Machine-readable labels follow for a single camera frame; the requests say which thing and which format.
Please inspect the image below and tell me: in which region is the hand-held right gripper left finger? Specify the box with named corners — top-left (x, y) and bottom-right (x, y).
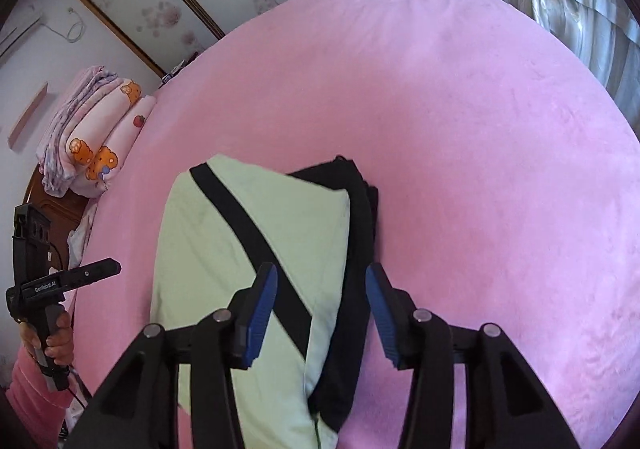
top-left (65, 261), bottom-right (279, 449)

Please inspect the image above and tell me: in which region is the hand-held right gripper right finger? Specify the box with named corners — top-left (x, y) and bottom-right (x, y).
top-left (365, 261), bottom-right (583, 449)

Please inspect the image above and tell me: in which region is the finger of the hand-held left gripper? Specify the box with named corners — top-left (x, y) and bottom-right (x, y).
top-left (59, 257), bottom-right (122, 291)

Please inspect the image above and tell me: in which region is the light green jacket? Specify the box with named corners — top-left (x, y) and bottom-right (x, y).
top-left (149, 154), bottom-right (380, 449)

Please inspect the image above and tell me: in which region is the person's left forearm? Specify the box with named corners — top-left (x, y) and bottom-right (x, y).
top-left (0, 344), bottom-right (76, 449)

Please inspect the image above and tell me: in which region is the person's left hand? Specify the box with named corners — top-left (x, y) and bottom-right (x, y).
top-left (19, 311), bottom-right (76, 370)

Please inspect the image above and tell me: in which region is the wooden headboard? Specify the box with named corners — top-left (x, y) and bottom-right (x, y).
top-left (25, 164), bottom-right (98, 255)

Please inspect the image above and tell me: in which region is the folded purple blanket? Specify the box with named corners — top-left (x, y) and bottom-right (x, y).
top-left (36, 65), bottom-right (121, 197)

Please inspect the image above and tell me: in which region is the cartoon printed pillow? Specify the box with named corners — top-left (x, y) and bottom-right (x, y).
top-left (65, 79), bottom-right (158, 197)

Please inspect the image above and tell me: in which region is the pink bed sheet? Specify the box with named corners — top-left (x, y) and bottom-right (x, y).
top-left (65, 0), bottom-right (640, 449)

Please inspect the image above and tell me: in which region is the white air conditioner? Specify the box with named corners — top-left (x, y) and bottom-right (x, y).
top-left (0, 12), bottom-right (43, 62)

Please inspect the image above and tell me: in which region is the black cable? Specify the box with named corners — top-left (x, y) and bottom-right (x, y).
top-left (62, 366), bottom-right (96, 405)

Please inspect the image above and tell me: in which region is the pink wall shelf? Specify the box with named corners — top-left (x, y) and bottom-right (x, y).
top-left (7, 82), bottom-right (49, 150)

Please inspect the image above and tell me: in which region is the white power cord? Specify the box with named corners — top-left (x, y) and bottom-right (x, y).
top-left (52, 4), bottom-right (86, 42)

